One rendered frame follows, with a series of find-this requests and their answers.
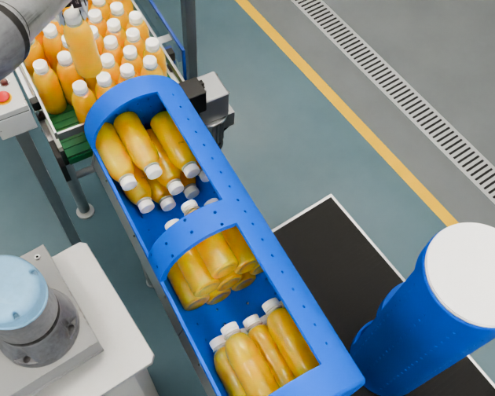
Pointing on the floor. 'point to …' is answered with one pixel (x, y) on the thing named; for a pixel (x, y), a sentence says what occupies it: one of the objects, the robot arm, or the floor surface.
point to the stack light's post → (189, 37)
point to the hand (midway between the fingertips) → (72, 16)
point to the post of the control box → (47, 185)
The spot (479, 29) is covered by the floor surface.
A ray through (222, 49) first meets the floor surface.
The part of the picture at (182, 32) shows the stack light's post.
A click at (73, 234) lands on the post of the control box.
